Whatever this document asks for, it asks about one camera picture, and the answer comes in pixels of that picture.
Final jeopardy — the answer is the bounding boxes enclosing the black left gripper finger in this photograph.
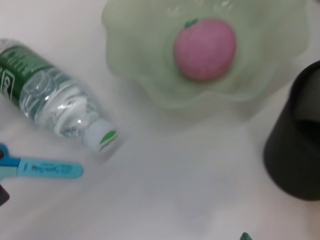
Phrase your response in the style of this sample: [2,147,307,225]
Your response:
[0,184,11,206]

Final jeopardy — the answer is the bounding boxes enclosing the clear green-label water bottle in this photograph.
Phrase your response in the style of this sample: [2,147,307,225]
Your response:
[0,38,118,153]

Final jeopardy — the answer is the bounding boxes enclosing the pink toy peach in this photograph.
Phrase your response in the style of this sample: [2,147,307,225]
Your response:
[173,17,237,81]

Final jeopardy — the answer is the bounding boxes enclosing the blue scissors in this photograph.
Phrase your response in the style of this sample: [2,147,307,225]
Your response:
[0,143,85,181]

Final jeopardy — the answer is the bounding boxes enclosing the green wavy glass fruit plate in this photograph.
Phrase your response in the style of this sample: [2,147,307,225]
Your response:
[101,0,311,112]

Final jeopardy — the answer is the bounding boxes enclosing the black mesh pen holder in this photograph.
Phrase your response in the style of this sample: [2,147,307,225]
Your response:
[262,59,320,202]

